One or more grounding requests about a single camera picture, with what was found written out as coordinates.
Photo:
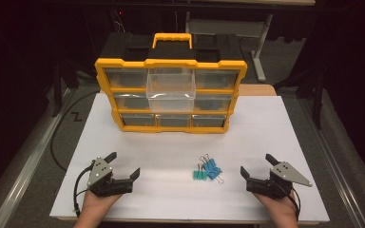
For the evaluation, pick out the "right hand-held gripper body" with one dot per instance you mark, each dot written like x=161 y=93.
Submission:
x=286 y=174

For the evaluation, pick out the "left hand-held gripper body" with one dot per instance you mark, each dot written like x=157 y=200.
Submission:
x=99 y=171

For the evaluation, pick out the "person's right hand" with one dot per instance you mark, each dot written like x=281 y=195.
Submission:
x=282 y=207

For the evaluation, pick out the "person's left hand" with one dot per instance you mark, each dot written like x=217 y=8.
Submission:
x=95 y=205

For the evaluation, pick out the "blue binder clip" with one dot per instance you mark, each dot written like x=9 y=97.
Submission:
x=213 y=163
x=215 y=173
x=207 y=165

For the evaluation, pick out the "green binder clip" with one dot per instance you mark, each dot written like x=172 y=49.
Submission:
x=203 y=175
x=196 y=175

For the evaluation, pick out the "white paper table cover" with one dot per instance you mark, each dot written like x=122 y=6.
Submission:
x=171 y=196

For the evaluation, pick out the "black metal stand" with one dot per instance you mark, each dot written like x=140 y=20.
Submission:
x=58 y=85
x=318 y=95

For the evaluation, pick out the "pulled-out clear plastic drawer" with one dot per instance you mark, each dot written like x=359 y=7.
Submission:
x=171 y=102

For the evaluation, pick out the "set of closed clear drawers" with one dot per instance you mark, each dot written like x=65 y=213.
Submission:
x=214 y=79

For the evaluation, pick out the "yellow and black drawer cabinet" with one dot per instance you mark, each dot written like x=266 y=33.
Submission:
x=171 y=47

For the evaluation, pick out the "grey desk with white leg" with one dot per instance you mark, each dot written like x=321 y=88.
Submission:
x=228 y=27

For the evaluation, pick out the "aluminium floor rail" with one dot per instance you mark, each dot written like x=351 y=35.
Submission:
x=28 y=164
x=336 y=164

